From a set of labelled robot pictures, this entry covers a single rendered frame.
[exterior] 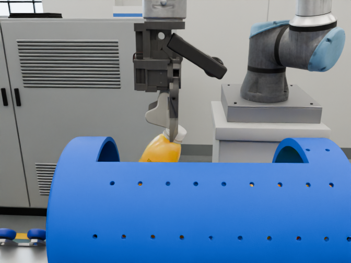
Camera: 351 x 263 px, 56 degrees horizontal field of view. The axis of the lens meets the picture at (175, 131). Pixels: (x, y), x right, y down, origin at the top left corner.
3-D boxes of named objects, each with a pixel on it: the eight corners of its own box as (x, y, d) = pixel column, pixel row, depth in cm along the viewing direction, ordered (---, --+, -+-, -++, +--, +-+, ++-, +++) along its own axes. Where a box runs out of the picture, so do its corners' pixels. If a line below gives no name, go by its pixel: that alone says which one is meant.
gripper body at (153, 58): (139, 86, 64) (138, 21, 60) (183, 86, 64) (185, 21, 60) (134, 94, 57) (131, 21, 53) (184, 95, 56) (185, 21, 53)
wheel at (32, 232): (25, 227, 75) (23, 236, 74) (45, 227, 75) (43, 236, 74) (32, 232, 79) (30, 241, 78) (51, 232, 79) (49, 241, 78)
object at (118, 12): (115, 18, 224) (114, 7, 222) (150, 18, 226) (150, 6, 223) (113, 18, 213) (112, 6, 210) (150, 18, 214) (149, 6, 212)
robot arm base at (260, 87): (234, 91, 111) (235, 61, 107) (277, 89, 113) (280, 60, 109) (248, 103, 97) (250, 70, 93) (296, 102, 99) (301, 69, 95)
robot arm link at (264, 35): (262, 60, 109) (266, 17, 104) (299, 66, 99) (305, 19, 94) (238, 64, 102) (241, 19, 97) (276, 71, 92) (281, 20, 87)
